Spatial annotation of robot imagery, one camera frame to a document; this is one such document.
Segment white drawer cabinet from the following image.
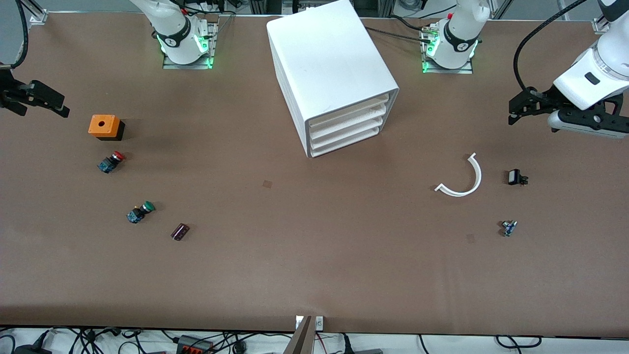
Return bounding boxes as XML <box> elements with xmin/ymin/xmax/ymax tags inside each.
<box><xmin>266</xmin><ymin>0</ymin><xmax>400</xmax><ymax>159</ymax></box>

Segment red push button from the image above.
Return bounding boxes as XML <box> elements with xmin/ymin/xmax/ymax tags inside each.
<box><xmin>97</xmin><ymin>151</ymin><xmax>126</xmax><ymax>174</ymax></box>

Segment orange black power strip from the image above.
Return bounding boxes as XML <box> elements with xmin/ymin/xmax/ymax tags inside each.
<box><xmin>176</xmin><ymin>334</ymin><xmax>215</xmax><ymax>354</ymax></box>

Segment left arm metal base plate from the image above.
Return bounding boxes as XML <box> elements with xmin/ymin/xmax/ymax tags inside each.
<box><xmin>421</xmin><ymin>25</ymin><xmax>475</xmax><ymax>75</ymax></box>

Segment white curved plastic strip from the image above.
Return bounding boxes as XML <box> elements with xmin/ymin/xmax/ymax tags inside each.
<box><xmin>434</xmin><ymin>152</ymin><xmax>483</xmax><ymax>198</ymax></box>

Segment white plastic drawer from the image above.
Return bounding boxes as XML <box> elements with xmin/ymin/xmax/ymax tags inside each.
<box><xmin>310</xmin><ymin>117</ymin><xmax>385</xmax><ymax>149</ymax></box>
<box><xmin>309</xmin><ymin>106</ymin><xmax>390</xmax><ymax>140</ymax></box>
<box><xmin>312</xmin><ymin>127</ymin><xmax>382</xmax><ymax>158</ymax></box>
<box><xmin>308</xmin><ymin>94</ymin><xmax>393</xmax><ymax>129</ymax></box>

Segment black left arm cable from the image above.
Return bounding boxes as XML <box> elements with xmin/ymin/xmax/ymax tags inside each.
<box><xmin>513</xmin><ymin>0</ymin><xmax>588</xmax><ymax>95</ymax></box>

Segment grey angled post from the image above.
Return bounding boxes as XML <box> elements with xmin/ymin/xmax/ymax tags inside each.
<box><xmin>282</xmin><ymin>316</ymin><xmax>315</xmax><ymax>354</ymax></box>

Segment orange button box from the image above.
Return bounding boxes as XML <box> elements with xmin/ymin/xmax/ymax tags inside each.
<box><xmin>88</xmin><ymin>115</ymin><xmax>125</xmax><ymax>142</ymax></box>

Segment black looped floor cable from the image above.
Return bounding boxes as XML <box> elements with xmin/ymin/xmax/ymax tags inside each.
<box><xmin>494</xmin><ymin>335</ymin><xmax>544</xmax><ymax>350</ymax></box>

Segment green push button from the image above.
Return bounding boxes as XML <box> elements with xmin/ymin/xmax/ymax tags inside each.
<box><xmin>126</xmin><ymin>201</ymin><xmax>156</xmax><ymax>225</ymax></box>

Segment black braided table cable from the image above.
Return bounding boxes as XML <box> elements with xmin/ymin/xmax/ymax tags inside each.
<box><xmin>366</xmin><ymin>26</ymin><xmax>434</xmax><ymax>43</ymax></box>

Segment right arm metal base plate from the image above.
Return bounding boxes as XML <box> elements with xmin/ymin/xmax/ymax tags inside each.
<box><xmin>162</xmin><ymin>20</ymin><xmax>218</xmax><ymax>70</ymax></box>

